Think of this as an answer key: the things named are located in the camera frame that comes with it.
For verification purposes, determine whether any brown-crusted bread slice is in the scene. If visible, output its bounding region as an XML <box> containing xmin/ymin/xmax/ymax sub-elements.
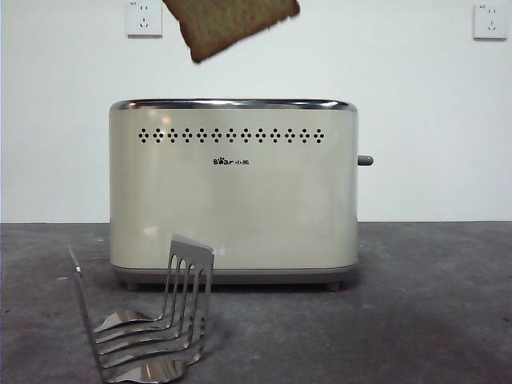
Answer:
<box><xmin>162</xmin><ymin>0</ymin><xmax>301</xmax><ymax>64</ymax></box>

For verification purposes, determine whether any shiny metal bread rack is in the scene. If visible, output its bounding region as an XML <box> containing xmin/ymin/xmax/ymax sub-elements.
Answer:
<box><xmin>66</xmin><ymin>234</ymin><xmax>216</xmax><ymax>384</ymax></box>

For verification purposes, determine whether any white wall socket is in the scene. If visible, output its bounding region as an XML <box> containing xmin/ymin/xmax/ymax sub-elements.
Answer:
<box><xmin>473</xmin><ymin>3</ymin><xmax>509</xmax><ymax>42</ymax></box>
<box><xmin>127</xmin><ymin>0</ymin><xmax>164</xmax><ymax>39</ymax></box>

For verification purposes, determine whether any cream two-slot toaster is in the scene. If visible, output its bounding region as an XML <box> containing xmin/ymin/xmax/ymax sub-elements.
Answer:
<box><xmin>108</xmin><ymin>98</ymin><xmax>360</xmax><ymax>292</ymax></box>

